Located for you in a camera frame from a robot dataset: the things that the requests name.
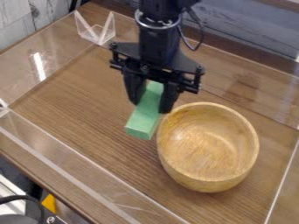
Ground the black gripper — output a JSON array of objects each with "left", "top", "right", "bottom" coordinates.
[{"left": 108, "top": 17, "right": 204, "bottom": 114}]

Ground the green rectangular block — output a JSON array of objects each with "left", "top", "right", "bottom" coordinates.
[{"left": 125, "top": 81, "right": 164, "bottom": 140}]

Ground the brown wooden bowl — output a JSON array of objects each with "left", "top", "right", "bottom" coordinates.
[{"left": 156, "top": 101, "right": 260, "bottom": 193}]

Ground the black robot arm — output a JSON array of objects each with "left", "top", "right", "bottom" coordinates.
[{"left": 109, "top": 0, "right": 204, "bottom": 114}]

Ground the yellow black device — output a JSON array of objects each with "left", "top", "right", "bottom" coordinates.
[{"left": 40, "top": 192, "right": 68, "bottom": 224}]

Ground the clear acrylic corner bracket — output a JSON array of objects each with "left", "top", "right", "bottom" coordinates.
[{"left": 73, "top": 11, "right": 116, "bottom": 46}]

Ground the black cable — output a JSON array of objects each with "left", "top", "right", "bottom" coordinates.
[{"left": 176, "top": 5, "right": 205, "bottom": 53}]

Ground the clear acrylic back wall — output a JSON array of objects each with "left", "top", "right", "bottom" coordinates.
[{"left": 181, "top": 46, "right": 299, "bottom": 130}]

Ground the clear acrylic wall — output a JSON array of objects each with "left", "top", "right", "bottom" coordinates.
[
  {"left": 0, "top": 108, "right": 189, "bottom": 224},
  {"left": 181, "top": 46, "right": 299, "bottom": 130}
]

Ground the clear acrylic front wall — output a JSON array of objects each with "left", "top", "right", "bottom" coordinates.
[{"left": 0, "top": 108, "right": 189, "bottom": 224}]

